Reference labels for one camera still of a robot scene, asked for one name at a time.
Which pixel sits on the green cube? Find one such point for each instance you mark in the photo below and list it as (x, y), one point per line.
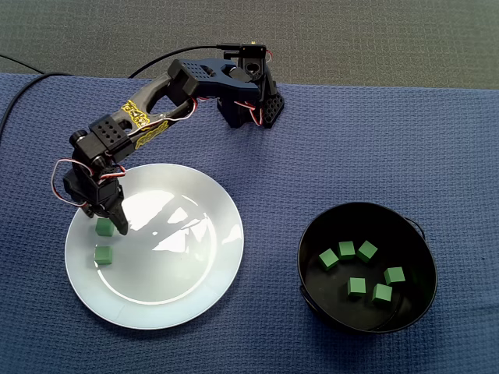
(356, 287)
(328, 258)
(382, 293)
(103, 228)
(346, 250)
(367, 251)
(103, 255)
(394, 275)

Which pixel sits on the black round metal container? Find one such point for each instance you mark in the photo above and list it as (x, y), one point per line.
(413, 241)

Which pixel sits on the blue woven table mat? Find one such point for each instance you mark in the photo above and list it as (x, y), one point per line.
(429, 156)

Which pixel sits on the black honeycomb robot base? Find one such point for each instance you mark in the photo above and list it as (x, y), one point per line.
(273, 109)

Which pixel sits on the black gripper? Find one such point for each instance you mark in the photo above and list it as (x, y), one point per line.
(106, 199)

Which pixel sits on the white round plate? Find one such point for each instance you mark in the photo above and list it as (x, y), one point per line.
(156, 280)

